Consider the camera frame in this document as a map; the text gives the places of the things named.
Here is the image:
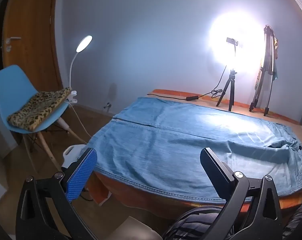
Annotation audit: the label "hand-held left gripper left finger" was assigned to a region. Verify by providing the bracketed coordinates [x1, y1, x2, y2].
[15, 147, 99, 240]

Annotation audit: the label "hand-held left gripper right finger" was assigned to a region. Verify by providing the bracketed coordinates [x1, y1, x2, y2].
[200, 147, 283, 240]

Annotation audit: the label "blue denim pants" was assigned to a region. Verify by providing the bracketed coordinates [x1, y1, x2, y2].
[87, 97, 302, 202]

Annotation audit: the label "white plastic object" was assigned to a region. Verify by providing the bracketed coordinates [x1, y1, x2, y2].
[61, 144, 89, 168]

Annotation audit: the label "dark striped clothing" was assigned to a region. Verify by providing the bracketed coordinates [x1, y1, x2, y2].
[162, 196, 302, 240]

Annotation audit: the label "bed with orange floral sheet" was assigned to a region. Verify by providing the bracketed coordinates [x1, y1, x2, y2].
[87, 89, 302, 220]

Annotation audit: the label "leopard print cushion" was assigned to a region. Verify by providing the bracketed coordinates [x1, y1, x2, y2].
[7, 87, 72, 132]

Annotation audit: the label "small black tripod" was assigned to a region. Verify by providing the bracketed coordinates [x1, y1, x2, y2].
[215, 69, 238, 112]

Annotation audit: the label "large folded tripod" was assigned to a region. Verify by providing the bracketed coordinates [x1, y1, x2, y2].
[249, 25, 279, 117]

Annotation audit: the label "blue plastic chair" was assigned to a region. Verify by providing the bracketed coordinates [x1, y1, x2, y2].
[0, 64, 88, 173]

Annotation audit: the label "white clip desk lamp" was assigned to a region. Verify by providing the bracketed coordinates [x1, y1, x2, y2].
[64, 35, 93, 104]

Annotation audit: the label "wooden door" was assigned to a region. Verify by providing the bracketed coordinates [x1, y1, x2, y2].
[2, 0, 64, 145]

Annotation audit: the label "white lamp cable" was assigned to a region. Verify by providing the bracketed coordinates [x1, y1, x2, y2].
[66, 101, 93, 140]

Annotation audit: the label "black power cable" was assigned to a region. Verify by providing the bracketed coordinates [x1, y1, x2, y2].
[147, 65, 228, 102]

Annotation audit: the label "ring light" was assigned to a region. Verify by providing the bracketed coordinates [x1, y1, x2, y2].
[208, 14, 264, 73]

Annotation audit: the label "metal door handle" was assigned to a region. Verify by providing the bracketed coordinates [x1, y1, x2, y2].
[5, 37, 22, 46]

